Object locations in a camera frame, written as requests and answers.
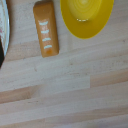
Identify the yellow bowl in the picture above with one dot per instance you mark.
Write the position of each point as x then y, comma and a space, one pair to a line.
87, 20

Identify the orange bread loaf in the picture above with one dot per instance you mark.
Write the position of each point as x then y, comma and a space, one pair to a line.
46, 28

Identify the dark object on plate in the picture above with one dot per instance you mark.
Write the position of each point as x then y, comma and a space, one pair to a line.
1, 55

